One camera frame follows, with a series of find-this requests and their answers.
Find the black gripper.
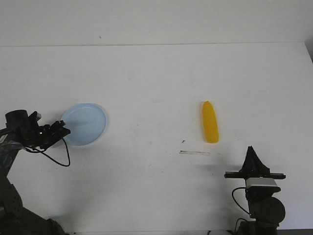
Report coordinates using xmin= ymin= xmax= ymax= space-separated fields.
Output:
xmin=18 ymin=111 xmax=71 ymax=149
xmin=224 ymin=146 xmax=286 ymax=180

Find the horizontal tape strip on table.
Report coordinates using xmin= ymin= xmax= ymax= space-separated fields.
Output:
xmin=179 ymin=150 xmax=211 ymax=156

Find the yellow corn cob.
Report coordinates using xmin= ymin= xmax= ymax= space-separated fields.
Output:
xmin=201 ymin=101 xmax=219 ymax=143

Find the light blue round plate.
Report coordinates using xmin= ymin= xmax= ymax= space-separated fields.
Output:
xmin=61 ymin=103 xmax=108 ymax=146

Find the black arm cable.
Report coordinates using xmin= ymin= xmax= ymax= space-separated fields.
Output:
xmin=24 ymin=138 xmax=71 ymax=167
xmin=231 ymin=187 xmax=252 ymax=216

